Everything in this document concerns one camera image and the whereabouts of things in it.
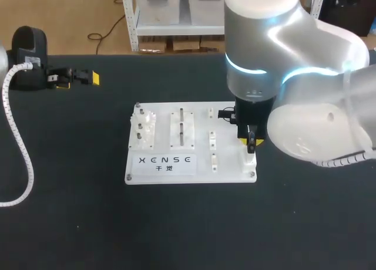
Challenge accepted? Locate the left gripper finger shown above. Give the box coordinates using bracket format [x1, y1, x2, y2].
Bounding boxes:
[46, 66, 73, 90]
[72, 69, 101, 87]

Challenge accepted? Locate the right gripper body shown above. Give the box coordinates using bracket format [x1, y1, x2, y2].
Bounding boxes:
[217, 96, 277, 141]

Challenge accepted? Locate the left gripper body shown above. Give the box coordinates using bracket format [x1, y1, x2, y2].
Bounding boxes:
[10, 25, 50, 92]

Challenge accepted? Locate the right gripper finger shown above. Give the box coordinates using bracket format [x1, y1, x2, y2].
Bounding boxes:
[253, 126, 267, 147]
[236, 124, 250, 145]

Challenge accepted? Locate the black plug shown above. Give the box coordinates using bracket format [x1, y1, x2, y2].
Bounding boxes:
[246, 130, 256, 154]

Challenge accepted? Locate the white board with sockets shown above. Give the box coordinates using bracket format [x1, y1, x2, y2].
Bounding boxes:
[124, 101, 258, 185]

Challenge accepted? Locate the white metal shelf rack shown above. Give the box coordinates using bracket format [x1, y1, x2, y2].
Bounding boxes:
[119, 0, 227, 52]

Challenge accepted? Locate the cardboard box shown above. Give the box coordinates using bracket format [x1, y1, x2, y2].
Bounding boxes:
[171, 35, 201, 52]

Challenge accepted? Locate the clear plastic storage bin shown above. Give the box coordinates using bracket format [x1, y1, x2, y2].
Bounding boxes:
[132, 0, 184, 26]
[183, 0, 226, 26]

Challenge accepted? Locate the black floor cable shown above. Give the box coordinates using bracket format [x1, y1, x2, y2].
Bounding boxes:
[88, 0, 126, 55]

